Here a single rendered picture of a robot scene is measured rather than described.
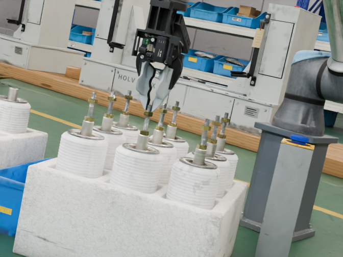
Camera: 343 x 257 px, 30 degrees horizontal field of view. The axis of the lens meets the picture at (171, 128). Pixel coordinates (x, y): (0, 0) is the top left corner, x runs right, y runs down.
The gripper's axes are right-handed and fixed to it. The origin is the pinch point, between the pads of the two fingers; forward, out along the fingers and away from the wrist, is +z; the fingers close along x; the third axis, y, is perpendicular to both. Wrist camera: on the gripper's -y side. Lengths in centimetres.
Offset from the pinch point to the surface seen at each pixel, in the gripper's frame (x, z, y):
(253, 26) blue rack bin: -77, -48, -540
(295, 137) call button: 27.4, 1.7, -18.0
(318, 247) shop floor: 37, 34, -61
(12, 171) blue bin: -31.9, 23.2, -8.9
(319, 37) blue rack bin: -7, -47, -512
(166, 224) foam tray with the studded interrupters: 10.1, 20.4, 8.0
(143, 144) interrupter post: 0.6, 8.0, 1.6
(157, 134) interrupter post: -0.4, 7.1, -10.0
